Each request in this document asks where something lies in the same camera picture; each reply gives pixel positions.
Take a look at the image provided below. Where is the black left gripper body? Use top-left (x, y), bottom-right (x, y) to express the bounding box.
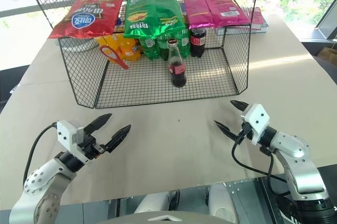
top-left (77, 127), bottom-right (111, 160)

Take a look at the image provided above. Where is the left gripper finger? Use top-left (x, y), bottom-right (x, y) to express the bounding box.
top-left (84, 113), bottom-right (113, 138)
top-left (105, 124), bottom-right (132, 154)

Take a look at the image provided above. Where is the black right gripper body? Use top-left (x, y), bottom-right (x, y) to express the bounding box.
top-left (236, 121), bottom-right (254, 143)

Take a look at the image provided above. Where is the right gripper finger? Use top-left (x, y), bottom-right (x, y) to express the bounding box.
top-left (230, 100), bottom-right (250, 112)
top-left (214, 120), bottom-right (240, 143)

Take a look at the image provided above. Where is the glass cola bottle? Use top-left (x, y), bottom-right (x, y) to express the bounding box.
top-left (167, 38), bottom-right (187, 88)

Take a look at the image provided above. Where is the plastic cola bottle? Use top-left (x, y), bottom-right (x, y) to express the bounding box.
top-left (189, 27), bottom-right (207, 59)

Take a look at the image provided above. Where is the green soda plastic bottle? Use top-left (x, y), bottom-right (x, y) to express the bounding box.
top-left (138, 36), bottom-right (159, 62)
top-left (174, 29), bottom-right (191, 59)

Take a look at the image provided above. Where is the brown paper table cover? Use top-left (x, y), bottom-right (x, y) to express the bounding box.
top-left (0, 13), bottom-right (337, 207)

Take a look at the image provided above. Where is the white right robot leg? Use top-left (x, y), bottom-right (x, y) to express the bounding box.
top-left (209, 183), bottom-right (240, 224)

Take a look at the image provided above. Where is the white robot leg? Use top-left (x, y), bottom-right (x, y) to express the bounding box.
top-left (133, 189), bottom-right (180, 217)
top-left (209, 183), bottom-right (240, 224)

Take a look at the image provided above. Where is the white left robot leg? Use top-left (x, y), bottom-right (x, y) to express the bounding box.
top-left (133, 189), bottom-right (180, 217)

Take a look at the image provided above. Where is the white bowl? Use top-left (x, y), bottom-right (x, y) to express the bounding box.
top-left (58, 36), bottom-right (100, 52)

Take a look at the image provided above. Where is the stack of books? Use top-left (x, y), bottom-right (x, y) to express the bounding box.
top-left (215, 6), bottom-right (270, 35)

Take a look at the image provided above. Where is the grey robot torso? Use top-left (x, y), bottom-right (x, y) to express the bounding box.
top-left (93, 214), bottom-right (192, 224)

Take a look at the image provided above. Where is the magenta chips bag with barcode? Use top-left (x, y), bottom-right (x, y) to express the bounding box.
top-left (205, 0), bottom-right (252, 28)

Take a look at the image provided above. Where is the brown paper bag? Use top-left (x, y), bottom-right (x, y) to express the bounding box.
top-left (315, 41), bottom-right (337, 64)

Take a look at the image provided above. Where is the red chips bag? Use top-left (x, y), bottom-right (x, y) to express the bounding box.
top-left (47, 0), bottom-right (126, 40)

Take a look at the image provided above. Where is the green chips bag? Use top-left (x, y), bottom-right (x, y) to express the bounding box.
top-left (123, 0), bottom-right (189, 39)

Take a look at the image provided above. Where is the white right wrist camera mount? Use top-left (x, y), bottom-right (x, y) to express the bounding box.
top-left (240, 103), bottom-right (271, 146)

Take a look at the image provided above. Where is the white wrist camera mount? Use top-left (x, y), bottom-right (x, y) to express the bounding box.
top-left (56, 120), bottom-right (89, 163)
top-left (240, 103), bottom-right (271, 146)

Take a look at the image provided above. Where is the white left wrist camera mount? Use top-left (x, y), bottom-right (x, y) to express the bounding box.
top-left (56, 120), bottom-right (89, 163)

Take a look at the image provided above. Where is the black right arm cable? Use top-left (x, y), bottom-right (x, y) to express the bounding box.
top-left (231, 122), bottom-right (298, 198)

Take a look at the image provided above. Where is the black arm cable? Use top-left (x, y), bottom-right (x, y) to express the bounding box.
top-left (23, 122), bottom-right (59, 184)
top-left (231, 122), bottom-right (298, 198)

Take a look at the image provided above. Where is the black wire mesh rack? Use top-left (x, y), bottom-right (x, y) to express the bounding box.
top-left (21, 0), bottom-right (263, 110)

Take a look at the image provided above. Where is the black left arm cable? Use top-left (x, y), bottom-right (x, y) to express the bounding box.
top-left (23, 122), bottom-right (59, 184)

